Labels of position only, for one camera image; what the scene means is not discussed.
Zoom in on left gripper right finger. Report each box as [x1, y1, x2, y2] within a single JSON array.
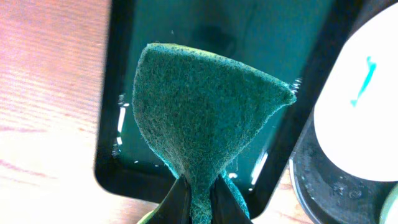
[[210, 175, 252, 224]]

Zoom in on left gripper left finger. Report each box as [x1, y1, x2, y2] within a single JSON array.
[[144, 175, 192, 224]]

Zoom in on green scrub sponge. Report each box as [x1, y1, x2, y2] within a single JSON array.
[[132, 43, 296, 223]]

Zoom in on white plate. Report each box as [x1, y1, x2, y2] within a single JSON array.
[[313, 1, 397, 182]]

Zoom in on round black tray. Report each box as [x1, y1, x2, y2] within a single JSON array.
[[289, 1, 397, 223]]

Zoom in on black rectangular tray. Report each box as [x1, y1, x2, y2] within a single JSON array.
[[94, 0, 371, 220]]

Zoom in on lower mint green plate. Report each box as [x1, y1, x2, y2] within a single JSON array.
[[379, 185, 398, 224]]

